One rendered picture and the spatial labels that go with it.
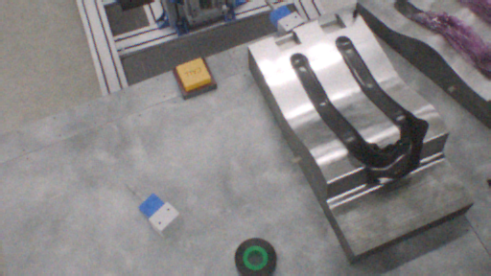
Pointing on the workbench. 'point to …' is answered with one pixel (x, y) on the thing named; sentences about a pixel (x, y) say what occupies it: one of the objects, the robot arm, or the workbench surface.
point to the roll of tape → (255, 254)
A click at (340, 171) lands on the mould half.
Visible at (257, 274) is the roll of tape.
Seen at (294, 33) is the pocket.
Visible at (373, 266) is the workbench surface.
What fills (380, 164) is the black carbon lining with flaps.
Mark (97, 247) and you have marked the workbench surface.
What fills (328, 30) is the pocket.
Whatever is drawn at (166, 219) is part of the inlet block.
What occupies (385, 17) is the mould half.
